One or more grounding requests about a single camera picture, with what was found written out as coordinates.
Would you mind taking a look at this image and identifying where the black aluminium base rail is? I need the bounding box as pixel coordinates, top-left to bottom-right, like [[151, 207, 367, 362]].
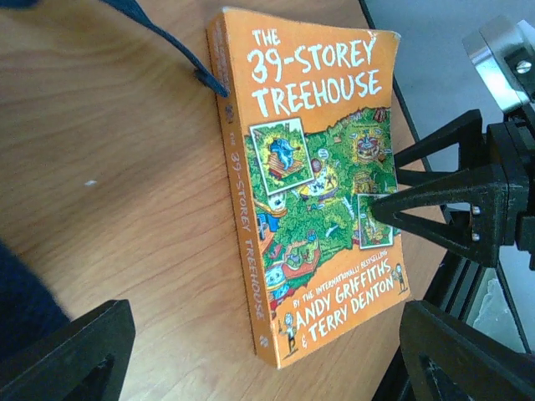
[[359, 0, 535, 401]]

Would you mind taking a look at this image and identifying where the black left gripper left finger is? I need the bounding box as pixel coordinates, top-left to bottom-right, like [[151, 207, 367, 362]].
[[1, 300, 135, 400]]

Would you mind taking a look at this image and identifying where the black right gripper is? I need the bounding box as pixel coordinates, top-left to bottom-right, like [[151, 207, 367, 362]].
[[371, 103, 534, 270]]

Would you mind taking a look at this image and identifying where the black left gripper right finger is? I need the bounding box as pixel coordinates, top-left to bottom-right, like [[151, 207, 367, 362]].
[[400, 301, 534, 400]]

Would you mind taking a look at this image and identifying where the orange 39-Storey Treehouse book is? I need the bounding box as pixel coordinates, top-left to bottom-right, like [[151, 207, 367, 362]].
[[208, 7, 410, 368]]

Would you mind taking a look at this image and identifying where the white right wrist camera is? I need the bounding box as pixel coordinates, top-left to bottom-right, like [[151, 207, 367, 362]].
[[462, 16, 534, 114]]

